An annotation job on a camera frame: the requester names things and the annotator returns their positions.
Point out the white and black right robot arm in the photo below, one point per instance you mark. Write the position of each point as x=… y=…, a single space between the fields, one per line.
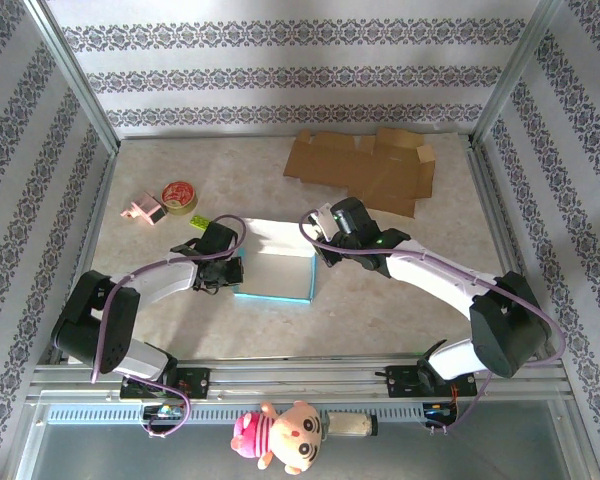
x=440 y=280

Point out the teal paper box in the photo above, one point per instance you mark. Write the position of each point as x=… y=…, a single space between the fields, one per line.
x=275 y=270

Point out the aluminium side rail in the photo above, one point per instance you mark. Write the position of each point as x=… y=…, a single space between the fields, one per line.
x=492 y=200
x=101 y=185

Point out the long aluminium mounting rail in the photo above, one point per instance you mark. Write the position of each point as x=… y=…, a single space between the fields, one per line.
x=300 y=380

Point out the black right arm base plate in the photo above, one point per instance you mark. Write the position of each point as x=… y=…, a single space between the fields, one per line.
x=397 y=381

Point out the white jar with black cap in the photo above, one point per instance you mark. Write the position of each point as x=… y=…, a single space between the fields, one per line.
x=350 y=424

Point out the brown cardboard box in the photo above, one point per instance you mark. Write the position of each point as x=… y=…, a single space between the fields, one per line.
x=390 y=170

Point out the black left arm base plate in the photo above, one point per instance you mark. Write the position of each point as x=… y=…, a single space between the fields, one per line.
x=200 y=382

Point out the grey metal shelf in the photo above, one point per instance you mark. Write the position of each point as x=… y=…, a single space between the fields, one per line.
x=130 y=455

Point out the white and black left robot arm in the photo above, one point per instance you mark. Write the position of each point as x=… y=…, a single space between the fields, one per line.
x=165 y=280

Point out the green toy brick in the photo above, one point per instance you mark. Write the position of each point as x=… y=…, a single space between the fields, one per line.
x=199 y=221

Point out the pink plush doll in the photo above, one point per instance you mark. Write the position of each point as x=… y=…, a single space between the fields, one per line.
x=280 y=435

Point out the red round tin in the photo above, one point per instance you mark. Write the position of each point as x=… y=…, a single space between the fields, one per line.
x=179 y=195

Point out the aluminium frame post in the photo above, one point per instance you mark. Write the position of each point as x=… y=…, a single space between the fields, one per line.
x=517 y=70
x=75 y=80

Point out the pink toy block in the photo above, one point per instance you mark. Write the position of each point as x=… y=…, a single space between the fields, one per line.
x=147 y=207

